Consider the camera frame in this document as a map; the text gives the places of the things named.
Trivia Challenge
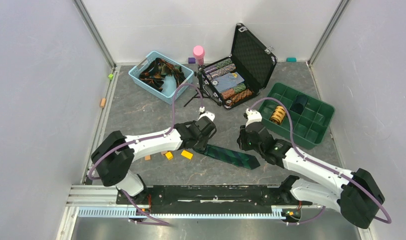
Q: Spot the green navy striped tie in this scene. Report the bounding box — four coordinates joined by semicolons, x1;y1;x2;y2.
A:
193;144;260;170

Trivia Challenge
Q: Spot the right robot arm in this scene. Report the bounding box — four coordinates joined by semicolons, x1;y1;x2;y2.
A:
237;122;385;229

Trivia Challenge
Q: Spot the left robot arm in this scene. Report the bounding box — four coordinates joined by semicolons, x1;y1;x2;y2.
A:
88;111;216;204

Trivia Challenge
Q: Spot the pile of dark ties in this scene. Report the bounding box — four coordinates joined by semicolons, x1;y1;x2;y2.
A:
139;57;186;92

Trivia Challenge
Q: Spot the yellow rectangular block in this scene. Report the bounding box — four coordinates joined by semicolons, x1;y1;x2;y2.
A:
181;150;193;160

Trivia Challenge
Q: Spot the small yellow cube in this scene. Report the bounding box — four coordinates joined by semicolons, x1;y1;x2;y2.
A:
165;152;174;161

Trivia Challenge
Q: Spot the black small tripod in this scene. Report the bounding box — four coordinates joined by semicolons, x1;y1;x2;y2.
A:
184;65;217;107

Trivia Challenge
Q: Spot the rolled navy tie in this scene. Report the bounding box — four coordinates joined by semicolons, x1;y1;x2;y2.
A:
290;94;309;115

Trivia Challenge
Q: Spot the black open carrying case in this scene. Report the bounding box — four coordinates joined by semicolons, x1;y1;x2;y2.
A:
200;22;277;109

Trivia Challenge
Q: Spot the green compartment tray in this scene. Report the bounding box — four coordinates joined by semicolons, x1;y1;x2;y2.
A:
258;82;335;150

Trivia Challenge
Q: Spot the light blue perforated basket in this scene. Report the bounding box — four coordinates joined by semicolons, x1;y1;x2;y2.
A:
128;51;194;105

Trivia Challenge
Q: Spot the purple small block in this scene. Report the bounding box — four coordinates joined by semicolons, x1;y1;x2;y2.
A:
187;57;196;64

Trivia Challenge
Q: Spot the teal small block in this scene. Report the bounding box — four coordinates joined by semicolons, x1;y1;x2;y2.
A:
286;57;297;63

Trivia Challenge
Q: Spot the pink cylinder on tripod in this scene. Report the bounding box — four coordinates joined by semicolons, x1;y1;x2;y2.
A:
193;45;205;66

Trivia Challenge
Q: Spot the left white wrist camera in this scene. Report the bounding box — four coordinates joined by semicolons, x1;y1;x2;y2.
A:
198;106;215;122

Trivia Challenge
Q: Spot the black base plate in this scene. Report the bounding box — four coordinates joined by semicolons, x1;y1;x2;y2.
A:
133;185;312;214

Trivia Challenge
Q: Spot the orange block on rail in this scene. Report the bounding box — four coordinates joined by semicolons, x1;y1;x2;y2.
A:
99;98;106;108

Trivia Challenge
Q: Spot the aluminium slotted rail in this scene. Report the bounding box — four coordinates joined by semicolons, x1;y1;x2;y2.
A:
56;185;372;240

